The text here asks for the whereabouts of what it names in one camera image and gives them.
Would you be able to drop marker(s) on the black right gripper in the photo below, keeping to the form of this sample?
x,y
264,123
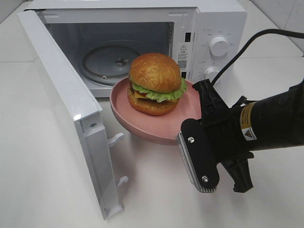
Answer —
x,y
230,134

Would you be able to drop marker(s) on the pink plate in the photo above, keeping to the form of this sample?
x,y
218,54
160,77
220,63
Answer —
x,y
162,129

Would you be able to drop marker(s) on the burger with lettuce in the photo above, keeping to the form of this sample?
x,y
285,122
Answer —
x,y
155,84

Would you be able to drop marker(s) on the white microwave door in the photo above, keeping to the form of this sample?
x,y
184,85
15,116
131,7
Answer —
x,y
78,114

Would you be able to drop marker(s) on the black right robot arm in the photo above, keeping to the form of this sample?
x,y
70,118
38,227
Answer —
x,y
291,116

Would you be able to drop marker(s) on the white lower microwave knob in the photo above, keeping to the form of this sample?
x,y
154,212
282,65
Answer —
x,y
211,73

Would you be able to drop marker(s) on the white microwave knob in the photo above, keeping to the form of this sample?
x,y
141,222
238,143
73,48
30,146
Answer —
x,y
211,73
218,45

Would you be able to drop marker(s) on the white upper microwave knob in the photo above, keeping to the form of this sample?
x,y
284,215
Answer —
x,y
218,45

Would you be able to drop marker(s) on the white microwave oven body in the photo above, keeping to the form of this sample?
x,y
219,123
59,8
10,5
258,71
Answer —
x,y
181,29

